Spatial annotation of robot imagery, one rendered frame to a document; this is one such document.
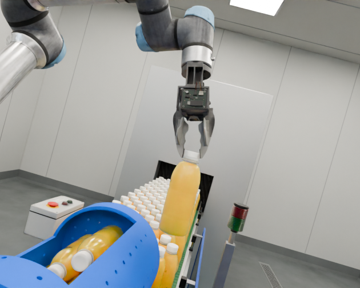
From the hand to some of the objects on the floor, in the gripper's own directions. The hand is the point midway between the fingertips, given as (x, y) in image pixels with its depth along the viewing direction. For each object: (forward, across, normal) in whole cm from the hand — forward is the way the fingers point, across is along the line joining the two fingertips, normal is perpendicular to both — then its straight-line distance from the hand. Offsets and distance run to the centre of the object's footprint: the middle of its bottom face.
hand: (191, 152), depth 69 cm
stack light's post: (+131, -12, +77) cm, 153 cm away
